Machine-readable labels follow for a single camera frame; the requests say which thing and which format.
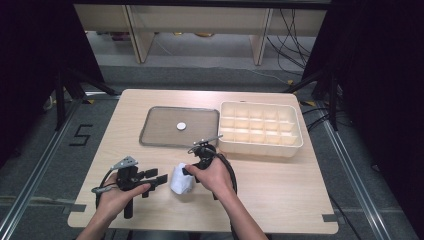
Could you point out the grey tape strip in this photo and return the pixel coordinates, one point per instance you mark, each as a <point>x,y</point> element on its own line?
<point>75,208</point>
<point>330,218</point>

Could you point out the person's left hand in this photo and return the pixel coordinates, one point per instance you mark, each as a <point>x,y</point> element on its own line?
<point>111,201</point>

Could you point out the aluminium floor rail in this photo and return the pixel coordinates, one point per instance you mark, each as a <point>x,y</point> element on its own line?
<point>36,173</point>
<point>353,180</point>

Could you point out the person's right hand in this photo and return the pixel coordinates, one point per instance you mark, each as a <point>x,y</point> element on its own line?
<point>215,178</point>

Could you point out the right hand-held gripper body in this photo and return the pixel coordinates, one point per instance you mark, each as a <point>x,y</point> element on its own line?
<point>206,155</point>

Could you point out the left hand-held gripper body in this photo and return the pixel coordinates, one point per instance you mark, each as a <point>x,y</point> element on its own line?
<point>127,181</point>

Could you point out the white sock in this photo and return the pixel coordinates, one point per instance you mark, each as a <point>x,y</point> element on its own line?
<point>180,183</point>

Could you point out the black curtain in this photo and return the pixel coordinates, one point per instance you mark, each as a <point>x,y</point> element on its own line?
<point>33,66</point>
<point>383,100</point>

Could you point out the grey flat tray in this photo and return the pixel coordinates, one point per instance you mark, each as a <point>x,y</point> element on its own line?
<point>166,128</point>

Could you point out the black metal stand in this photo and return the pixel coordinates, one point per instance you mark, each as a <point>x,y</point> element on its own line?
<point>328,96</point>
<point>63,96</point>

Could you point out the white round disc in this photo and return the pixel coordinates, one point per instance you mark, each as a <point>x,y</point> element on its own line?
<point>181,126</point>

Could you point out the cream wooden desk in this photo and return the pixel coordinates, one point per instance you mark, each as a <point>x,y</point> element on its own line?
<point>200,20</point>

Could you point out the cream compartment box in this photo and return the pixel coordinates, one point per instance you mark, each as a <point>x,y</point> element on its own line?
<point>260,128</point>

